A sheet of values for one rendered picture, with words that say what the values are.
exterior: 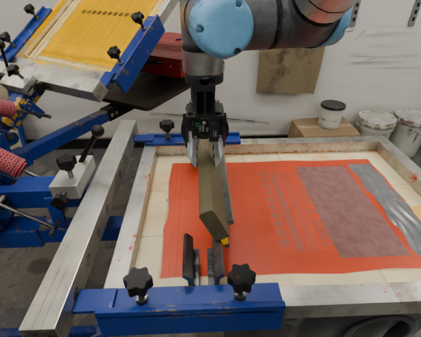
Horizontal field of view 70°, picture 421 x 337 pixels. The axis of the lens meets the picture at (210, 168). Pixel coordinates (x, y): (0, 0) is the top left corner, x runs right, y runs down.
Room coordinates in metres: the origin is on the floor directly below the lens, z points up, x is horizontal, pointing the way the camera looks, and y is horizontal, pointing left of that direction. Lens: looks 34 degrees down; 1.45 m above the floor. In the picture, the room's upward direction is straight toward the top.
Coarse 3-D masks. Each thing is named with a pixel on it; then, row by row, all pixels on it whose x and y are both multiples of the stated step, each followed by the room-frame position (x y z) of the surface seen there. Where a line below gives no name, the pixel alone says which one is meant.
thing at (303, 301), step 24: (240, 144) 0.83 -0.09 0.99; (264, 144) 0.83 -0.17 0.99; (288, 144) 0.83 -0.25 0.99; (312, 144) 0.84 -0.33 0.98; (336, 144) 0.84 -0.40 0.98; (360, 144) 0.84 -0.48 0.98; (384, 144) 0.82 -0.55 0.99; (144, 168) 0.69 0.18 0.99; (408, 168) 0.69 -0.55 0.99; (144, 192) 0.58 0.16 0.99; (144, 216) 0.53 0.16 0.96; (120, 240) 0.43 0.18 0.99; (120, 264) 0.37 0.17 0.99; (288, 288) 0.32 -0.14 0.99; (312, 288) 0.32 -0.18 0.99; (336, 288) 0.32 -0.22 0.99; (360, 288) 0.32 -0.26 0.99; (384, 288) 0.32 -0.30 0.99; (408, 288) 0.32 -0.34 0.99; (288, 312) 0.28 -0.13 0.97; (312, 312) 0.28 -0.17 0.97; (336, 312) 0.29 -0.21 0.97; (360, 312) 0.29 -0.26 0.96; (384, 312) 0.29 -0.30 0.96; (408, 312) 0.29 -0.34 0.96
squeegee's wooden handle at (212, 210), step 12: (204, 144) 0.62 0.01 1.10; (204, 156) 0.57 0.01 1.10; (204, 168) 0.52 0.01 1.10; (216, 168) 0.56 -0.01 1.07; (204, 180) 0.48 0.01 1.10; (216, 180) 0.51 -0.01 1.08; (204, 192) 0.44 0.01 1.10; (216, 192) 0.46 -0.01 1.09; (204, 204) 0.41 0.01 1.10; (216, 204) 0.42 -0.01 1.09; (204, 216) 0.39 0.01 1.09; (216, 216) 0.39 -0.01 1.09; (216, 228) 0.39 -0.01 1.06; (228, 228) 0.40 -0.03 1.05; (216, 240) 0.39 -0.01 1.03
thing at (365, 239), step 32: (192, 224) 0.51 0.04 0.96; (256, 224) 0.51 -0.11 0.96; (352, 224) 0.51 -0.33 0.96; (384, 224) 0.51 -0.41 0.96; (224, 256) 0.41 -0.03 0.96; (256, 256) 0.41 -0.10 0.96; (288, 256) 0.41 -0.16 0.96; (320, 256) 0.41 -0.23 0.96; (352, 256) 0.41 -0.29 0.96; (384, 256) 0.41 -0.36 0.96; (416, 256) 0.41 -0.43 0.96
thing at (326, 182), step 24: (192, 168) 0.74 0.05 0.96; (240, 168) 0.74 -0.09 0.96; (264, 168) 0.74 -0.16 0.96; (288, 168) 0.74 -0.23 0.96; (312, 168) 0.74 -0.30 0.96; (336, 168) 0.74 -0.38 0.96; (168, 192) 0.63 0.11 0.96; (192, 192) 0.63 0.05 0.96; (240, 192) 0.63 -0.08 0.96; (312, 192) 0.63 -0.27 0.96; (336, 192) 0.63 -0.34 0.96; (360, 192) 0.63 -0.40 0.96
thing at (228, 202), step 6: (222, 156) 0.65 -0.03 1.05; (222, 162) 0.62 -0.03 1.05; (222, 168) 0.60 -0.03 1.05; (222, 174) 0.58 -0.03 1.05; (222, 180) 0.55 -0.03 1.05; (228, 180) 0.56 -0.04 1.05; (228, 186) 0.53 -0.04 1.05; (228, 192) 0.50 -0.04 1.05; (228, 198) 0.48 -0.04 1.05; (228, 204) 0.47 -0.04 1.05; (228, 210) 0.45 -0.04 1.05; (228, 216) 0.43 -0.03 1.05; (228, 222) 0.42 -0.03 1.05; (234, 222) 0.42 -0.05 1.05
